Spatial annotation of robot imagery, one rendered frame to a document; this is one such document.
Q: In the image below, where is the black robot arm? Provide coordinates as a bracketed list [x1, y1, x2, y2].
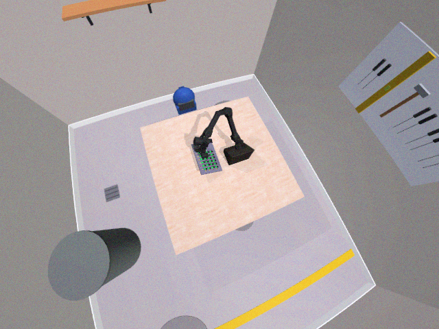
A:
[193, 107, 244, 152]

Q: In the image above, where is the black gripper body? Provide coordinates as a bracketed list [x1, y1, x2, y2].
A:
[201, 145, 209, 158]

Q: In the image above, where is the lavender switch panel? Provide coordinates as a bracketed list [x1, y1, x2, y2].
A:
[191, 143, 222, 175]

